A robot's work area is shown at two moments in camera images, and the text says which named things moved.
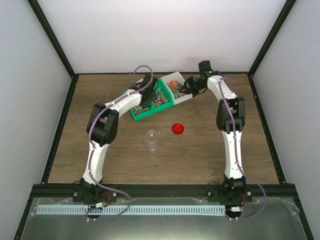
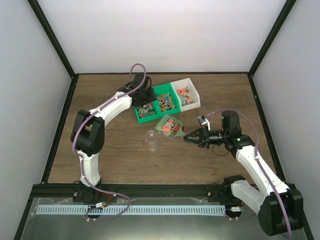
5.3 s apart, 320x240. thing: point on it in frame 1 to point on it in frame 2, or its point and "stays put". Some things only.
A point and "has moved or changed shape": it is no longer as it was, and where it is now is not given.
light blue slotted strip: (141, 210) stays put
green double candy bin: (163, 100) has moved or changed shape
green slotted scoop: (184, 90) to (170, 127)
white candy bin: (174, 81) to (188, 97)
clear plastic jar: (151, 138) stays put
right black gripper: (187, 83) to (204, 138)
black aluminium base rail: (82, 190) stays put
